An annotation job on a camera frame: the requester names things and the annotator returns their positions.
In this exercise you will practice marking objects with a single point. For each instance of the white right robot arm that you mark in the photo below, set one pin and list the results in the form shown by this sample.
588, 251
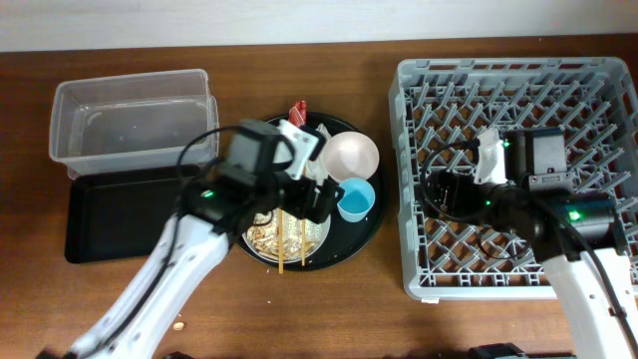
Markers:
522, 184

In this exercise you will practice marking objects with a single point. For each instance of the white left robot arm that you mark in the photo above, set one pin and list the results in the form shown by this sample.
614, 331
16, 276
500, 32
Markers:
261, 172

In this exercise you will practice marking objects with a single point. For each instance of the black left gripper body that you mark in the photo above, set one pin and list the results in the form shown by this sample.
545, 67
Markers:
286, 193

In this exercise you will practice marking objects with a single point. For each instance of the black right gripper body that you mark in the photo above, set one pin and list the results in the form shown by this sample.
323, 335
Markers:
471, 200

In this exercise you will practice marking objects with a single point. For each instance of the pink bowl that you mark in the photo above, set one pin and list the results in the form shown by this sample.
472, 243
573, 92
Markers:
350, 155

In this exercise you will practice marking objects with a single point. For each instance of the grey dishwasher rack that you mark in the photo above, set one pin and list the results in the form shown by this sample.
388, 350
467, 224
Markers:
435, 103

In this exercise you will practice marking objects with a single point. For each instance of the blue plastic cup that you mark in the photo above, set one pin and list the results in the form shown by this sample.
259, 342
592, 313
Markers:
358, 199

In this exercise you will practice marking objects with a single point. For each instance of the red snack wrapper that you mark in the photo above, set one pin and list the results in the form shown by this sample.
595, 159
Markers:
297, 115

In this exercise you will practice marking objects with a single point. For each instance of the round black tray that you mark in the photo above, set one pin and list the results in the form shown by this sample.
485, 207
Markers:
344, 239

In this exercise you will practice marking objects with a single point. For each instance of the white plate with food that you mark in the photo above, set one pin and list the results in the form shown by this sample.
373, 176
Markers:
261, 238

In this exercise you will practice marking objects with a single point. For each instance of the black rectangular tray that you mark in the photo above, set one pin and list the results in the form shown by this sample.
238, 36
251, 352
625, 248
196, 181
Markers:
118, 215

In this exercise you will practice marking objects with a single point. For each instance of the clear plastic bin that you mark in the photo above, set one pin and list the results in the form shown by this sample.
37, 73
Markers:
129, 122

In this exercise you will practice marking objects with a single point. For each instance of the crumpled white napkin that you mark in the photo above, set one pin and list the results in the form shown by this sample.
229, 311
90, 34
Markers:
315, 170

